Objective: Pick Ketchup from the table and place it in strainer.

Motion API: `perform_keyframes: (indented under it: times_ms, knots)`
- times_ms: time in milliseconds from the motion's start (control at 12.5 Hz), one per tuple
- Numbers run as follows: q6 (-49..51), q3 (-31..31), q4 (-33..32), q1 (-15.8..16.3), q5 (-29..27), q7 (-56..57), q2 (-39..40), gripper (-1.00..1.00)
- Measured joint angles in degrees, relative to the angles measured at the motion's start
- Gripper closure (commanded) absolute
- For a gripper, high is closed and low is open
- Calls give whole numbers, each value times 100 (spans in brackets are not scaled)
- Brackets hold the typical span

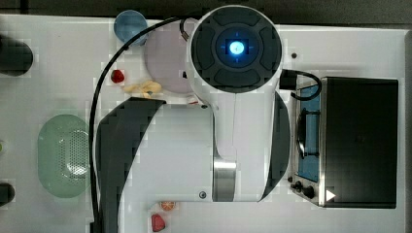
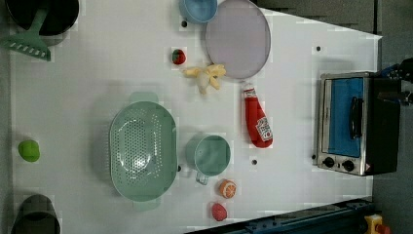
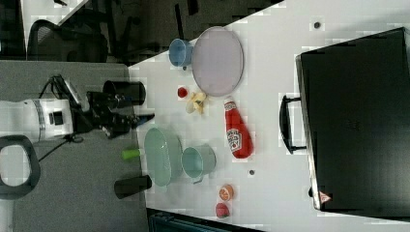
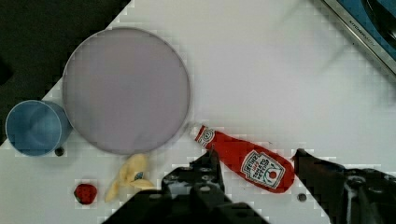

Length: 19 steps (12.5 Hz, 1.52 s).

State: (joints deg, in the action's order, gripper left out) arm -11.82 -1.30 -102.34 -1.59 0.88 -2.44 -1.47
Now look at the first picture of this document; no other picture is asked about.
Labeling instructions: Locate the black cylinder upper left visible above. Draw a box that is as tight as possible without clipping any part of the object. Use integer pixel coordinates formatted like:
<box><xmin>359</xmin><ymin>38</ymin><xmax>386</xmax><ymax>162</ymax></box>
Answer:
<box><xmin>0</xmin><ymin>36</ymin><xmax>34</xmax><ymax>77</ymax></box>

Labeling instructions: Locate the black cylinder lower left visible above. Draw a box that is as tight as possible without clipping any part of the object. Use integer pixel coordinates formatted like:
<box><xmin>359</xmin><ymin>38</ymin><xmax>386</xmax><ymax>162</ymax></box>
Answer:
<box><xmin>0</xmin><ymin>183</ymin><xmax>16</xmax><ymax>206</ymax></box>

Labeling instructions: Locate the purple round plate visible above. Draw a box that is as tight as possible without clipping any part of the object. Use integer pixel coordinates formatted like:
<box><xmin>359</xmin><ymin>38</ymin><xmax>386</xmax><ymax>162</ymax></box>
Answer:
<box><xmin>145</xmin><ymin>21</ymin><xmax>191</xmax><ymax>94</ymax></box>

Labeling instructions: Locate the blue cup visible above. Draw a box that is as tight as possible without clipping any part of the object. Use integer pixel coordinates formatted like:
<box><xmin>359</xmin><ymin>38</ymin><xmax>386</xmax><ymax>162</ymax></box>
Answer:
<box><xmin>114</xmin><ymin>10</ymin><xmax>148</xmax><ymax>44</ymax></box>

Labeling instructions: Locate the red fruit toy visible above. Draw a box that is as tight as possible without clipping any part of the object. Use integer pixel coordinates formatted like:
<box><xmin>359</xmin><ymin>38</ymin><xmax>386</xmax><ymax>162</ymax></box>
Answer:
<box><xmin>151</xmin><ymin>214</ymin><xmax>166</xmax><ymax>232</ymax></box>

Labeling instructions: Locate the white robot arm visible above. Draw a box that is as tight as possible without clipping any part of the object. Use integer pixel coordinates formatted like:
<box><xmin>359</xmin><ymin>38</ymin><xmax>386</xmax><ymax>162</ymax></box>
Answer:
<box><xmin>95</xmin><ymin>5</ymin><xmax>291</xmax><ymax>233</ymax></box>

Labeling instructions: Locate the red strawberry toy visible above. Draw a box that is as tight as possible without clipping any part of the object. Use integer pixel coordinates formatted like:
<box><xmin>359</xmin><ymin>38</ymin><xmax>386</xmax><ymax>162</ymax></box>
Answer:
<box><xmin>111</xmin><ymin>70</ymin><xmax>124</xmax><ymax>83</ymax></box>

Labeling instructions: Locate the black toaster oven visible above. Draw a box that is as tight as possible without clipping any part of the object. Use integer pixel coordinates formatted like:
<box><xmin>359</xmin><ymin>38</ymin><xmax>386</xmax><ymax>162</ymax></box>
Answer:
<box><xmin>288</xmin><ymin>77</ymin><xmax>398</xmax><ymax>209</ymax></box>

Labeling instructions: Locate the peeled banana toy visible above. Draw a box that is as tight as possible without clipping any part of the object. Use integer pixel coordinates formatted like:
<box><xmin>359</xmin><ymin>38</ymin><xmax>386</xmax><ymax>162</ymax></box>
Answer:
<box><xmin>122</xmin><ymin>81</ymin><xmax>162</xmax><ymax>99</ymax></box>

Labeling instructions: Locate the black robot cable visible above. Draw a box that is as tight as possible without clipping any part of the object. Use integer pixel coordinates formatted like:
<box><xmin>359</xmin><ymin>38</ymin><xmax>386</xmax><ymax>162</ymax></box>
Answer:
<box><xmin>88</xmin><ymin>17</ymin><xmax>198</xmax><ymax>233</ymax></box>

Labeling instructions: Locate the green oval strainer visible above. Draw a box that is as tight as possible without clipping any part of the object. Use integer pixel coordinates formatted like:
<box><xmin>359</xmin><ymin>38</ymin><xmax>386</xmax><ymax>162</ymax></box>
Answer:
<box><xmin>38</xmin><ymin>115</ymin><xmax>89</xmax><ymax>198</ymax></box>

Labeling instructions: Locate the orange slice toy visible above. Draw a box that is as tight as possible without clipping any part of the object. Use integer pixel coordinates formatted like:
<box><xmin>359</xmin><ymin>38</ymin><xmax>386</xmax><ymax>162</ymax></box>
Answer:
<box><xmin>160</xmin><ymin>201</ymin><xmax>176</xmax><ymax>212</ymax></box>

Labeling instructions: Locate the black cylinder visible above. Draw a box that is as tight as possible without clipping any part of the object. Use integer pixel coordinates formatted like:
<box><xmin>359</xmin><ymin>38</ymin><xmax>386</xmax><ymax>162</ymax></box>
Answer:
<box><xmin>0</xmin><ymin>183</ymin><xmax>16</xmax><ymax>206</ymax></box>
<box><xmin>0</xmin><ymin>36</ymin><xmax>34</xmax><ymax>77</ymax></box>

